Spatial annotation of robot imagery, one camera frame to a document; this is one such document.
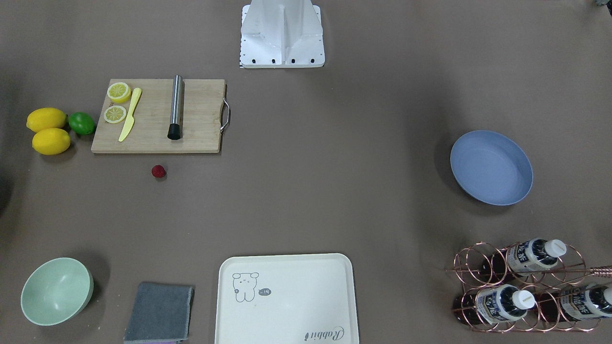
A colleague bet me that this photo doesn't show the red strawberry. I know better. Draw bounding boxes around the red strawberry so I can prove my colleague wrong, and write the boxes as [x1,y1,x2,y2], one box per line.
[151,165,167,178]

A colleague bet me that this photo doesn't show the blue plate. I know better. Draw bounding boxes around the blue plate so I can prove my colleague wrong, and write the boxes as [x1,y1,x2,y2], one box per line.
[449,130,534,205]

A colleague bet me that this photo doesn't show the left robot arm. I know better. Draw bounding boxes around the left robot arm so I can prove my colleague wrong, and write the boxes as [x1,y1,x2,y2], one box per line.
[593,0,611,6]

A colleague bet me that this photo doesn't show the wooden cutting board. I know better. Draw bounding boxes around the wooden cutting board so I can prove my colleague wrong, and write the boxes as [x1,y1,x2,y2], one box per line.
[91,79,228,154]

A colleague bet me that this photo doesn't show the cream rabbit tray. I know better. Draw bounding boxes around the cream rabbit tray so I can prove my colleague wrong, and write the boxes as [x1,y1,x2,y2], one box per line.
[215,253,360,344]

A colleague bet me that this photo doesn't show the steel muddler black tip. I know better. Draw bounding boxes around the steel muddler black tip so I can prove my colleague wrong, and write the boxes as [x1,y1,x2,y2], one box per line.
[167,75,185,140]

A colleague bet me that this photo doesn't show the yellow plastic knife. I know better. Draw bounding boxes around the yellow plastic knife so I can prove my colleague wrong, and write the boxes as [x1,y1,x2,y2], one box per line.
[118,87,142,142]

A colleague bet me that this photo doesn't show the lower lemon slice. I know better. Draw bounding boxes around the lower lemon slice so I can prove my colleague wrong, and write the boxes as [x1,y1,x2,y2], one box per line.
[103,105,127,124]

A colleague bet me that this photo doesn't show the lemon slice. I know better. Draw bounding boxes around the lemon slice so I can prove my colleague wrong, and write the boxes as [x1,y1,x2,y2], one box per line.
[106,81,132,104]
[103,105,127,124]

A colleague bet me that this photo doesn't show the grey folded cloth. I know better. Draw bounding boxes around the grey folded cloth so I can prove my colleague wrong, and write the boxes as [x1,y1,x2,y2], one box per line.
[124,282,193,344]

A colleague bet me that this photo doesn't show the upper lemon slice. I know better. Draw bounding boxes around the upper lemon slice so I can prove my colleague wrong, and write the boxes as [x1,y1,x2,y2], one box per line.
[106,81,132,104]

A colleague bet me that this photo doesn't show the green lime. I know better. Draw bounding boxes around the green lime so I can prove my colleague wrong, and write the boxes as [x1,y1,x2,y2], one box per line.
[67,112,96,135]

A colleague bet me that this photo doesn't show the middle drink bottle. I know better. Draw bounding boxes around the middle drink bottle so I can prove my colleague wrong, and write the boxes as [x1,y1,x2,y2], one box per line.
[452,284,536,326]

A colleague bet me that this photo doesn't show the top drink bottle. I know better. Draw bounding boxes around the top drink bottle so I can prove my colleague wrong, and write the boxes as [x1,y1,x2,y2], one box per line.
[489,238,568,280]

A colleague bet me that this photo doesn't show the lower whole lemon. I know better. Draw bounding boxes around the lower whole lemon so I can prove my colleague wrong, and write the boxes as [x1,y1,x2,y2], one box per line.
[32,127,71,155]

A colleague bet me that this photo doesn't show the whole lemon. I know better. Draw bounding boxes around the whole lemon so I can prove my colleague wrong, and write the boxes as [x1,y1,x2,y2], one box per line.
[32,127,71,155]
[26,107,67,133]

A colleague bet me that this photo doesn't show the upper whole lemon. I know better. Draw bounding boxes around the upper whole lemon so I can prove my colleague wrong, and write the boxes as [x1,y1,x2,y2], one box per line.
[26,107,67,133]

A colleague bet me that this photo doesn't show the mint green bowl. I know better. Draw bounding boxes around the mint green bowl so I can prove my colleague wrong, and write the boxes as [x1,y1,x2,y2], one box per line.
[20,257,94,326]

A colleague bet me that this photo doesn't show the edge drink bottle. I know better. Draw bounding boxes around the edge drink bottle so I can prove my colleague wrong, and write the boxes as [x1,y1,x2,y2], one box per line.
[536,283,612,323]

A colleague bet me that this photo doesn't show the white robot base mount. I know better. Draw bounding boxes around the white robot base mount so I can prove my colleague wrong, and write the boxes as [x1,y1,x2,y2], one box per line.
[239,0,326,68]

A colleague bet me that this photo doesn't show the copper wire bottle rack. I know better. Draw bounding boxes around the copper wire bottle rack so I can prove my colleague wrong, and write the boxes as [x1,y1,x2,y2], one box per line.
[451,238,611,333]

